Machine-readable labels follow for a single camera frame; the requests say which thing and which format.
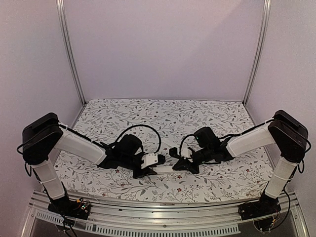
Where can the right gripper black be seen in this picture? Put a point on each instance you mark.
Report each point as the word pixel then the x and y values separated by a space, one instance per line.
pixel 183 162

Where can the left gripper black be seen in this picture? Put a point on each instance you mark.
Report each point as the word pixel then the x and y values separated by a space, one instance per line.
pixel 147 172

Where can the white remote control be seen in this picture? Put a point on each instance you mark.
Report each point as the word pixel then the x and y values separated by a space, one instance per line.
pixel 163 169

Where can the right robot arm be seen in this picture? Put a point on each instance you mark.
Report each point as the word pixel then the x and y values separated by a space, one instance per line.
pixel 283 131

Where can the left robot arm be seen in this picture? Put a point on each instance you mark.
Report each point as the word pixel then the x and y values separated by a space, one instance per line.
pixel 48 133

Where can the floral patterned table mat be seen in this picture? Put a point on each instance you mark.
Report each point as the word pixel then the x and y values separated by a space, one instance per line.
pixel 161 125

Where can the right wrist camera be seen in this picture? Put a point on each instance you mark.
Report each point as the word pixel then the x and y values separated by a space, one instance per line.
pixel 185 153

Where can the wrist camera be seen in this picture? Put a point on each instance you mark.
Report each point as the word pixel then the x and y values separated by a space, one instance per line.
pixel 152 159
pixel 185 153

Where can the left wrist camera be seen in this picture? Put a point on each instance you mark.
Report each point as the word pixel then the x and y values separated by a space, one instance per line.
pixel 152 159

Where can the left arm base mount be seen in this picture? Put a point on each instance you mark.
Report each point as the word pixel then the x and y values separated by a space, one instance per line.
pixel 79 208

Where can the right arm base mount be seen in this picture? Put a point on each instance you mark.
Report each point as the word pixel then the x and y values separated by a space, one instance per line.
pixel 254 209

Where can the right aluminium frame post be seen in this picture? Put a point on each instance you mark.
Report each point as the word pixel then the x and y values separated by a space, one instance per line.
pixel 258 51

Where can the aluminium frame post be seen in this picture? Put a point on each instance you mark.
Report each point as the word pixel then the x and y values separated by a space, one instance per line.
pixel 258 51
pixel 69 51

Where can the left aluminium frame post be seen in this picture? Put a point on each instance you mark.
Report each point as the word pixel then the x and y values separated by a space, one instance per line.
pixel 69 51

